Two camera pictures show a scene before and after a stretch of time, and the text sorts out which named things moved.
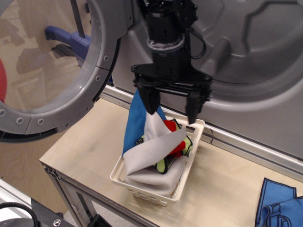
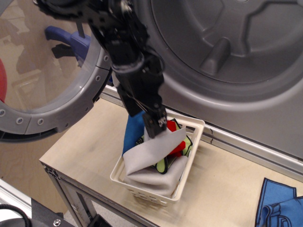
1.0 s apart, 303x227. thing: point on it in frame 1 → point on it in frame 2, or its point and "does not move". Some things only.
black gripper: (172, 71) → (139, 75)
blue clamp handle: (80, 46) does not move
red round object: (3, 82) does not move
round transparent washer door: (56, 58) does not move
